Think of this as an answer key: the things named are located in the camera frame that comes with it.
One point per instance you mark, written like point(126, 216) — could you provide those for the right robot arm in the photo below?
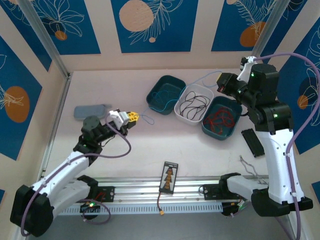
point(280, 170)

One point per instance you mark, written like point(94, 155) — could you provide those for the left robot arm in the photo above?
point(32, 212)

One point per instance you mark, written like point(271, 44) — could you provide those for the grey fabric pouch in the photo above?
point(83, 112)

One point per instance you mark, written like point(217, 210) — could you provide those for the teal plastic bin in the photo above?
point(155, 102)
point(225, 136)

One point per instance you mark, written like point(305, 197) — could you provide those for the white plastic bin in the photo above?
point(200, 120)

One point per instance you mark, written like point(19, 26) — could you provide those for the black ridged tray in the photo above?
point(252, 145)

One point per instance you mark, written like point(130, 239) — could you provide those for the black card with orange figure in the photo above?
point(168, 177)

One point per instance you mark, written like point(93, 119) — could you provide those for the lead with yellow connector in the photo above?
point(162, 213)

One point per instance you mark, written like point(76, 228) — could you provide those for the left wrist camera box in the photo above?
point(117, 117)

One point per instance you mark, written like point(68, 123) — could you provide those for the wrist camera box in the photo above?
point(117, 117)
point(246, 67)

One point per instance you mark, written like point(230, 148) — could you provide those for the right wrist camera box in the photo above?
point(246, 67)

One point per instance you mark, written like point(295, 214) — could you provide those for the aluminium side rail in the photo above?
point(58, 112)

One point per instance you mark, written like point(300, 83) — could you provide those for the aluminium corner post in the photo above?
point(45, 37)
point(265, 32)

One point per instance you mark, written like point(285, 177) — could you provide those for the aluminium rail frame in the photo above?
point(137, 185)

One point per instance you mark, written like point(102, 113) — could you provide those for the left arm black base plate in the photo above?
point(107, 193)

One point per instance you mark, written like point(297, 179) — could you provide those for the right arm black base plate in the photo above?
point(210, 191)

